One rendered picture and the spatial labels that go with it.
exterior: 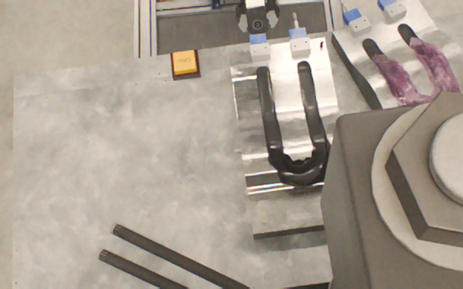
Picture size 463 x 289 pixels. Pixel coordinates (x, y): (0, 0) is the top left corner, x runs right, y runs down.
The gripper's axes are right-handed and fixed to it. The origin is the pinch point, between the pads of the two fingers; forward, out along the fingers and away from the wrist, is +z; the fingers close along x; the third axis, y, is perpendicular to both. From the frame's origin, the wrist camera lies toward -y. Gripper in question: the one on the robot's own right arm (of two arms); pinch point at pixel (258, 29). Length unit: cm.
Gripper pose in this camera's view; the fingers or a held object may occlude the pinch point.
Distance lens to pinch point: 163.5
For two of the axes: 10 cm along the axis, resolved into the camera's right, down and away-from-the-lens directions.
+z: 0.8, 3.6, 9.3
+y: -1.2, -9.2, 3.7
